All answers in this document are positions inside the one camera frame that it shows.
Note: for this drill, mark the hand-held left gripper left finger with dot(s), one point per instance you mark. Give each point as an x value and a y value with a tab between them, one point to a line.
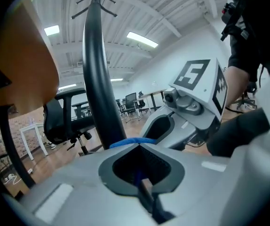
78	196

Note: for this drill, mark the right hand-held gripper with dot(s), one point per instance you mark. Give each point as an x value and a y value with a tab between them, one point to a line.
203	86

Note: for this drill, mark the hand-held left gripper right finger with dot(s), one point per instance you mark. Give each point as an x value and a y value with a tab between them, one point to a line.
207	185

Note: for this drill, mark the blue cloth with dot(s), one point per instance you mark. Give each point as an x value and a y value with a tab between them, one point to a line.
130	141

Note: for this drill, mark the black coat rack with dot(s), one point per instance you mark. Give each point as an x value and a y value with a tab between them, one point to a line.
99	79

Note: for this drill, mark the person's right forearm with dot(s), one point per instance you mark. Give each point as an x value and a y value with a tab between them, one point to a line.
236	86

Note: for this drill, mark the light wood oval table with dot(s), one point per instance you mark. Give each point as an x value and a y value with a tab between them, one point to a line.
152	93

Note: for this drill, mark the black office chair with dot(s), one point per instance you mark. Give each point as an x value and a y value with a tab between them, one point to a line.
142	100
57	121
243	100

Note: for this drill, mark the black cantilever chair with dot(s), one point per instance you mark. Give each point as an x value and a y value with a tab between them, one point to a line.
131	102

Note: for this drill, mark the white power strip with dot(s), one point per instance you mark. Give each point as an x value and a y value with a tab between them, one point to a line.
30	171

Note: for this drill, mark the person's black trousers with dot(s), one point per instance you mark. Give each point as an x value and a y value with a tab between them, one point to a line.
238	131

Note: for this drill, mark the ceiling tube light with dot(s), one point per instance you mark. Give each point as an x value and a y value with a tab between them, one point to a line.
141	39
116	79
51	30

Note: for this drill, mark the white desk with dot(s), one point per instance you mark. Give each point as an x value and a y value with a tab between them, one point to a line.
28	128

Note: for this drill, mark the person's black shirt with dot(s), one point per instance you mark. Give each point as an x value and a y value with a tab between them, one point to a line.
255	32

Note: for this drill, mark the round wooden table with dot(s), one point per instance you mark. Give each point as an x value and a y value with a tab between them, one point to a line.
24	55

